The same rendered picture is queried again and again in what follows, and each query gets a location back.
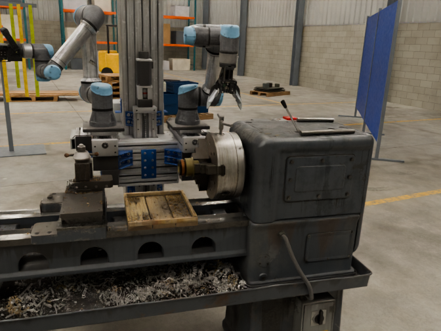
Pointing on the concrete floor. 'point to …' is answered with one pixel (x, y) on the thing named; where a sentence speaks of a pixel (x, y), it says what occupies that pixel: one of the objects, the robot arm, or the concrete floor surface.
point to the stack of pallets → (111, 83)
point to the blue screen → (377, 71)
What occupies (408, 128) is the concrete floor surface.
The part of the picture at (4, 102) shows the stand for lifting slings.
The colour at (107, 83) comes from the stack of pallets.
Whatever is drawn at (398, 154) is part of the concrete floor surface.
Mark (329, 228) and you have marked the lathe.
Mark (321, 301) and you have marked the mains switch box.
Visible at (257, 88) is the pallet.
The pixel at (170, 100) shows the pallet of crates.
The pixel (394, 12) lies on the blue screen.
